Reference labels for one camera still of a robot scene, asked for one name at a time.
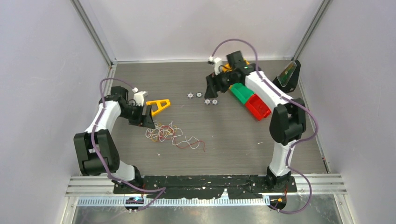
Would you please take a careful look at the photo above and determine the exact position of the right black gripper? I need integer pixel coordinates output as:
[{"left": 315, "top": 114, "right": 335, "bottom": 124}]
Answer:
[{"left": 204, "top": 69, "right": 236, "bottom": 100}]

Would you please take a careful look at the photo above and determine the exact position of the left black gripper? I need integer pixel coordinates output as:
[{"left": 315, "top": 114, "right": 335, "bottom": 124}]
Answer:
[{"left": 119, "top": 103, "right": 155, "bottom": 129}]

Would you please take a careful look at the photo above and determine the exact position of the yellow wire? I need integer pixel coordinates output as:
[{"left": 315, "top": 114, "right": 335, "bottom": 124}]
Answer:
[{"left": 150, "top": 123, "right": 178, "bottom": 143}]

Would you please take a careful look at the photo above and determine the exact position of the white wire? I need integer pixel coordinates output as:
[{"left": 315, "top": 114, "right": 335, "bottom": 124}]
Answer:
[{"left": 145, "top": 121, "right": 200, "bottom": 150}]

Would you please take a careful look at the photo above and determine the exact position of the red wire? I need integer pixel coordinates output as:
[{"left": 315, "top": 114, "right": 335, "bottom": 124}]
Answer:
[{"left": 153, "top": 122, "right": 206, "bottom": 153}]

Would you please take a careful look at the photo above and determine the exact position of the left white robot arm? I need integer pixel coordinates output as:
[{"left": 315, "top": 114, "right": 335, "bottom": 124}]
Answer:
[{"left": 73, "top": 86, "right": 155, "bottom": 193}]

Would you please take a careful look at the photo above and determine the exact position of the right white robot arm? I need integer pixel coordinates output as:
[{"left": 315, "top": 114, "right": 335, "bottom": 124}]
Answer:
[{"left": 205, "top": 51, "right": 306, "bottom": 192}]

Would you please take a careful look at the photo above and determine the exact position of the yellow triangular plastic stand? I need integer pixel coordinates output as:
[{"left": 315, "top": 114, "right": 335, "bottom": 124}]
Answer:
[{"left": 146, "top": 99, "right": 171, "bottom": 117}]

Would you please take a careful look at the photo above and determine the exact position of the orange plastic bin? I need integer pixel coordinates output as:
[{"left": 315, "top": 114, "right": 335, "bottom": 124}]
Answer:
[{"left": 223, "top": 58, "right": 251, "bottom": 72}]

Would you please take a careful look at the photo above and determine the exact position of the green plastic bin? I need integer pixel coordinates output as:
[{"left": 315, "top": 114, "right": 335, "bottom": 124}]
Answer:
[{"left": 229, "top": 83, "right": 255, "bottom": 104}]

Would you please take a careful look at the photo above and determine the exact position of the red plastic bin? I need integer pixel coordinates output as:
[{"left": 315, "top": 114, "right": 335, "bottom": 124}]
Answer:
[{"left": 244, "top": 94, "right": 271, "bottom": 121}]

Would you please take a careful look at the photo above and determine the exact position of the black stand with green display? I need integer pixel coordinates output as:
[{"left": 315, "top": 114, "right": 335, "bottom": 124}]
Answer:
[{"left": 273, "top": 60, "right": 301, "bottom": 93}]

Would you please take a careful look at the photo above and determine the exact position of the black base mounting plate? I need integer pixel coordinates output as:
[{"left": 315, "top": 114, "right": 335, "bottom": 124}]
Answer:
[{"left": 113, "top": 175, "right": 297, "bottom": 200}]

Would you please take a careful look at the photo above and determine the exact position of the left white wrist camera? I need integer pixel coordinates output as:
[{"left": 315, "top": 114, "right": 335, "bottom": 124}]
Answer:
[{"left": 132, "top": 87, "right": 148, "bottom": 107}]

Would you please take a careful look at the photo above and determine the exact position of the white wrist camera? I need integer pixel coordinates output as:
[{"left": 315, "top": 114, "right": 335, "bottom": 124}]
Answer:
[
  {"left": 208, "top": 56, "right": 223, "bottom": 75},
  {"left": 132, "top": 87, "right": 148, "bottom": 107}
]

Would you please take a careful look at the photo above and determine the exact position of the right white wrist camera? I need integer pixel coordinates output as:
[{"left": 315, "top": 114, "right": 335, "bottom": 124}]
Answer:
[{"left": 208, "top": 56, "right": 223, "bottom": 75}]

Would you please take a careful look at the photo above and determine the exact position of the white perforated cable duct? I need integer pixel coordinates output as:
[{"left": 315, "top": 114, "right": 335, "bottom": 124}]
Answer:
[{"left": 77, "top": 196, "right": 270, "bottom": 207}]

